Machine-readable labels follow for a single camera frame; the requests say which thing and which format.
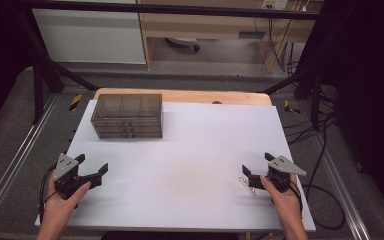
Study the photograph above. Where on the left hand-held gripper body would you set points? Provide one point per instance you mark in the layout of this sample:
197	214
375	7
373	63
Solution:
65	168

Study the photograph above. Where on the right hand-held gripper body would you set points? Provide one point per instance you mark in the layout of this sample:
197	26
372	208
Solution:
281	166

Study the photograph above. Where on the smoky transparent drawer organizer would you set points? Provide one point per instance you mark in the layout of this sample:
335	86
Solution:
126	106

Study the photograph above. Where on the person's right hand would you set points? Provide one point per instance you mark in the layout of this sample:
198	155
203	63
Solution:
286	206

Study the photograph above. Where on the person's left hand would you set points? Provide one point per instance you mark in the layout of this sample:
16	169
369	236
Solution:
58	208

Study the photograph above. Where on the yellow black tape strip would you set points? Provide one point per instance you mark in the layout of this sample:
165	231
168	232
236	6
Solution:
291	108
75	102

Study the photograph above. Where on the black metal stand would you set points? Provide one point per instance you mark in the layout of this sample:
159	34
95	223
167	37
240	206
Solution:
38	93
315	100

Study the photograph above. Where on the wooden table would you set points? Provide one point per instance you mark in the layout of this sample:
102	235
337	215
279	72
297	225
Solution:
196	96

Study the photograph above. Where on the white cabinet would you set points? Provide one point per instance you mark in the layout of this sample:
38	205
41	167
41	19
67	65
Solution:
90	40

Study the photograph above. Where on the office chair base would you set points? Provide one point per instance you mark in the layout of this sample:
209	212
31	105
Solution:
181	41

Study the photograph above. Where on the light wooden desk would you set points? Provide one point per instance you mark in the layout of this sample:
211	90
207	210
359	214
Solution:
196	28

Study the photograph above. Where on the white power strip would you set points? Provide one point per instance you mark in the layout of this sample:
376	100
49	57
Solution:
276	3

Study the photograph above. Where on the aluminium floor rail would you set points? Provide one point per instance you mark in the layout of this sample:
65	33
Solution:
332	173
13	166

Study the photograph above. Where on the black metal frame bar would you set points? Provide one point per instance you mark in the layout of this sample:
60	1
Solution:
180	9

